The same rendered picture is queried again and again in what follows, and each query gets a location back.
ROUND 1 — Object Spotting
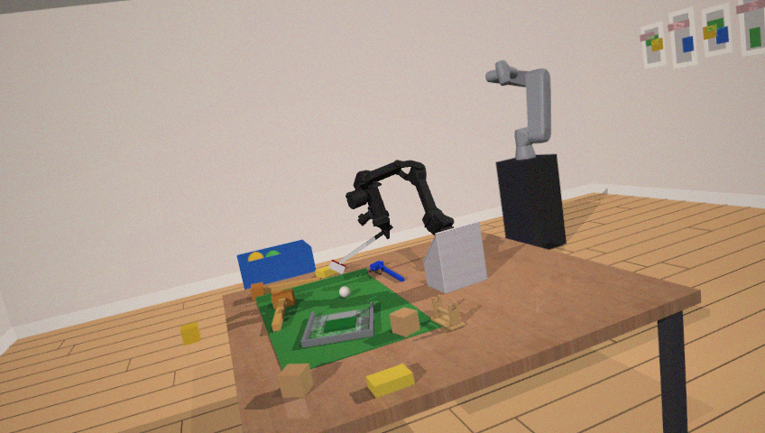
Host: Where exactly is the yellow rectangular block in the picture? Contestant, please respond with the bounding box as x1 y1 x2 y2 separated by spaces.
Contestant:
315 266 337 279
365 364 415 398

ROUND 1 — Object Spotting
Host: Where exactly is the tan cube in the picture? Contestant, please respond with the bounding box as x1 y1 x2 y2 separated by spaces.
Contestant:
277 364 314 398
390 308 420 336

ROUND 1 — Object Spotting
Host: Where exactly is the blue putter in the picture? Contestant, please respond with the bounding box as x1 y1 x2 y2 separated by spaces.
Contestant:
370 261 404 281

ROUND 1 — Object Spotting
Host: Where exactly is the green mat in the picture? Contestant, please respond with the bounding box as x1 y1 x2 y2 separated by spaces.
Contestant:
257 274 443 370

